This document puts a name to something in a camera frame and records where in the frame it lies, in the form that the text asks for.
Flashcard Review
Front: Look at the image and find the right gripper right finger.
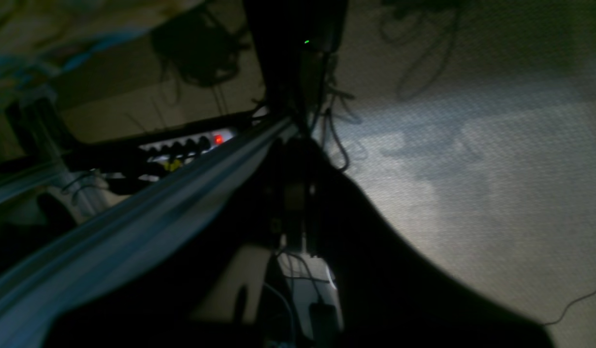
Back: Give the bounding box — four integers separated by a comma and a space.
305, 145, 554, 348

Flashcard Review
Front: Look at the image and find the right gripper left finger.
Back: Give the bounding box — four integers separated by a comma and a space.
44, 140, 306, 348

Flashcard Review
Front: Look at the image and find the white power strip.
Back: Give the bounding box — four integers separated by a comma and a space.
92, 127, 238, 182

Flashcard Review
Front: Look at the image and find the grey aluminium frame rail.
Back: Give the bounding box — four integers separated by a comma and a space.
0, 117, 297, 348

